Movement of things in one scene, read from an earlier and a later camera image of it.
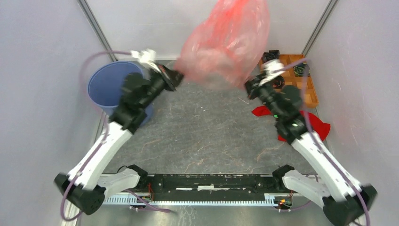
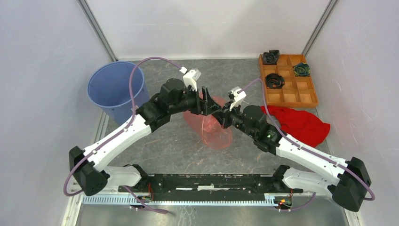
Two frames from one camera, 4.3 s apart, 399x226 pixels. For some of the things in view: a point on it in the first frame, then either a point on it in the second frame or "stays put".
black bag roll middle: x=279 y=82 stays put
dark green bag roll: x=299 y=70 stays put
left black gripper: x=172 y=77 → x=208 y=106
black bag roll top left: x=272 y=54 stays put
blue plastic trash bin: x=105 y=85 stays put
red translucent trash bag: x=223 y=50 → x=211 y=131
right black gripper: x=252 y=86 → x=223 y=117
